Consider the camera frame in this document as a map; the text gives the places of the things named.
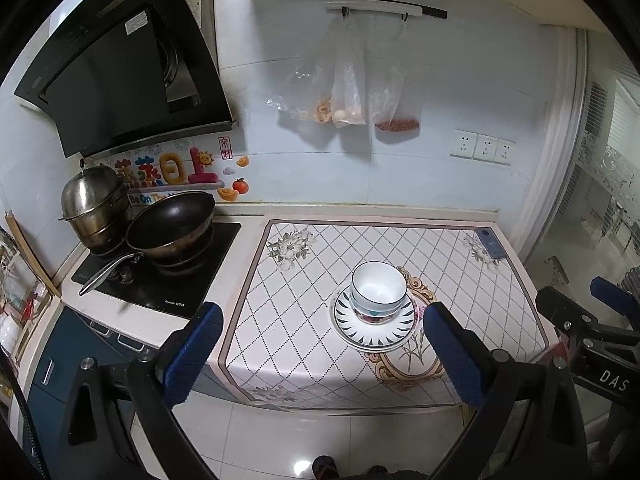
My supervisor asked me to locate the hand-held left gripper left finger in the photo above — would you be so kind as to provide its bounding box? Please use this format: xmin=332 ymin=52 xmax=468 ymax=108
xmin=59 ymin=301 xmax=224 ymax=480

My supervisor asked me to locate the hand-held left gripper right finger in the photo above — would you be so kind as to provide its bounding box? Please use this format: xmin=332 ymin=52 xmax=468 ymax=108
xmin=422 ymin=301 xmax=591 ymax=480

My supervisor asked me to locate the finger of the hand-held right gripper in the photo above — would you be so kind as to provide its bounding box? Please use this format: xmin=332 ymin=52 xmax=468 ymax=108
xmin=535 ymin=286 xmax=601 ymax=332
xmin=589 ymin=275 xmax=640 ymax=321

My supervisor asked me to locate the blue leaf pattern plate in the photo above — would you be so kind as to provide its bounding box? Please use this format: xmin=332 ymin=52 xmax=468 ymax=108
xmin=334 ymin=285 xmax=417 ymax=347

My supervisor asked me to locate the colourful patterned bowl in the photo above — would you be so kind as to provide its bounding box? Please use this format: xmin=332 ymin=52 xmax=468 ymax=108
xmin=352 ymin=300 xmax=402 ymax=325

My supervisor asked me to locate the white bowl with dark rim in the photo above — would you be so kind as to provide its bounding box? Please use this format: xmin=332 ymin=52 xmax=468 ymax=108
xmin=350 ymin=261 xmax=408 ymax=313

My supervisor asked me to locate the black gas stove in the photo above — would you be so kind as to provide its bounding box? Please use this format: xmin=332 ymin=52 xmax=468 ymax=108
xmin=71 ymin=220 xmax=242 ymax=320

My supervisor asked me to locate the diamond pattern floral mat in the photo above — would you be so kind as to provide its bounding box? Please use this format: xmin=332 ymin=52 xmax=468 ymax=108
xmin=216 ymin=217 xmax=556 ymax=412

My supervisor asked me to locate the glass sliding door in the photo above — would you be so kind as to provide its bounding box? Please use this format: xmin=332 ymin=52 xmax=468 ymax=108
xmin=520 ymin=25 xmax=640 ymax=321

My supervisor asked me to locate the blue kitchen cabinet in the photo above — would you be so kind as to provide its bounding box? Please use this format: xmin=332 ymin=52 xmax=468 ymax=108
xmin=25 ymin=305 xmax=162 ymax=461

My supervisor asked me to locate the steel steamer pot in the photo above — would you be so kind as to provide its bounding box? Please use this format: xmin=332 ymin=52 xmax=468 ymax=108
xmin=59 ymin=159 xmax=135 ymax=256

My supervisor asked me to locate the wooden cutting board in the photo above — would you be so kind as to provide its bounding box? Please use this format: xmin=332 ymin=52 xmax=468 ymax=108
xmin=5 ymin=210 xmax=62 ymax=298

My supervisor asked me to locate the clear plastic bag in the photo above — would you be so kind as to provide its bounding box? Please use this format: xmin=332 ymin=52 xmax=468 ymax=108
xmin=367 ymin=20 xmax=421 ymax=133
xmin=330 ymin=10 xmax=370 ymax=130
xmin=266 ymin=15 xmax=335 ymax=125

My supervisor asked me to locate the black range hood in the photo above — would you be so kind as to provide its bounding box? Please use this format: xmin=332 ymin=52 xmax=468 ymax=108
xmin=14 ymin=0 xmax=240 ymax=160

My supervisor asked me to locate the black wok with steel handle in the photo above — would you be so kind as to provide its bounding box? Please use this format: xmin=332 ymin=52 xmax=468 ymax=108
xmin=78 ymin=191 xmax=217 ymax=297

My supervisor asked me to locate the white wall socket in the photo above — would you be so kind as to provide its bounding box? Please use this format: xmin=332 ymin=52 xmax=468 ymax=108
xmin=494 ymin=137 xmax=516 ymax=166
xmin=449 ymin=129 xmax=478 ymax=160
xmin=472 ymin=133 xmax=499 ymax=162

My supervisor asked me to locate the colourful character wall sticker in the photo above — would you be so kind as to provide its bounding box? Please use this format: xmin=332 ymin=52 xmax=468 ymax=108
xmin=97 ymin=145 xmax=222 ymax=206

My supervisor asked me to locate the wall utensil rack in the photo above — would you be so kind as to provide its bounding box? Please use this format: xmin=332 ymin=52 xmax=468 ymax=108
xmin=0 ymin=230 xmax=53 ymax=361

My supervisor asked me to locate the white wall hook rail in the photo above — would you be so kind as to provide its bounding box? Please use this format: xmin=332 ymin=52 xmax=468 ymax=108
xmin=325 ymin=0 xmax=448 ymax=23

